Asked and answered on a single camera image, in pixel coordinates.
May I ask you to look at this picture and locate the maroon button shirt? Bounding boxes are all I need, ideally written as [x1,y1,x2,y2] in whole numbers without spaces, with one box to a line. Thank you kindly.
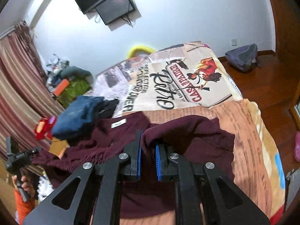
[33,112,234,219]

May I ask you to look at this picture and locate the person left hand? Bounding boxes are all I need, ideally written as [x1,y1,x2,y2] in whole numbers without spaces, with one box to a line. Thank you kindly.
[12,169,35,198]

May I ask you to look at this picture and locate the red plush flower toy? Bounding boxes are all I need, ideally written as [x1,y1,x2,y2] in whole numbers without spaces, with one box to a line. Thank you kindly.
[34,116,57,140]

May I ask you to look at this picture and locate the striped red gold curtain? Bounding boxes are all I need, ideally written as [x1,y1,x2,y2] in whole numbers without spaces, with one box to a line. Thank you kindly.
[1,21,63,161]

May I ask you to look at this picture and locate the folded blue jeans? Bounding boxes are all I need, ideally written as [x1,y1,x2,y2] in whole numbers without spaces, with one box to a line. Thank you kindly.
[51,95,108,140]

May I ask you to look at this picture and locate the orange box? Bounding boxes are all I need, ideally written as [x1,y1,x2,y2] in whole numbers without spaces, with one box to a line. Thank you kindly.
[53,79,70,97]

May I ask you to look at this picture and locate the folded black garment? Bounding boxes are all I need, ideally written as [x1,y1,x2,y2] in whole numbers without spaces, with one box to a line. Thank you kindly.
[94,99,119,120]

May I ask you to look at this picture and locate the green camouflage storage box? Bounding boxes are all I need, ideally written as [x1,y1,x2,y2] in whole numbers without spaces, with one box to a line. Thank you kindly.
[57,77,91,109]

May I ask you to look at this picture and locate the clutter pile of papers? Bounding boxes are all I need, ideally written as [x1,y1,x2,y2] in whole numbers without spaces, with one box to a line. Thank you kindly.
[46,54,70,87]

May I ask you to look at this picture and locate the grey green pillow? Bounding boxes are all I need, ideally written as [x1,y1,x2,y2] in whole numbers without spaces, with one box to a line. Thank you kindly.
[60,66,91,79]

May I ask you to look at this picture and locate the pink croc shoe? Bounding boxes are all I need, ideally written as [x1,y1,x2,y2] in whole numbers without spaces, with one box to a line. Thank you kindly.
[294,131,300,162]

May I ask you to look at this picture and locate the printed newspaper bedspread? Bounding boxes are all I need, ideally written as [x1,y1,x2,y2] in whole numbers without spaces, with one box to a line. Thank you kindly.
[93,42,285,224]

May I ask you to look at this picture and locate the grey backpack on floor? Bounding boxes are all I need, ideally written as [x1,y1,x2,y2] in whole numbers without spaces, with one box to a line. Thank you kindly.
[225,44,259,73]

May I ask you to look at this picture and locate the yellow curved foam tube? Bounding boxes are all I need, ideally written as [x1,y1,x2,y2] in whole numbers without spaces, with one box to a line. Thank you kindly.
[127,45,155,59]

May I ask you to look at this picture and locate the wooden wardrobe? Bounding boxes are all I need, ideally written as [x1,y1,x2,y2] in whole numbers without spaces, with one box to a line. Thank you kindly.
[262,0,300,127]

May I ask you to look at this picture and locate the small wall monitor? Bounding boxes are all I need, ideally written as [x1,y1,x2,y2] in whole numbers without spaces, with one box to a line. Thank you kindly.
[96,0,136,26]

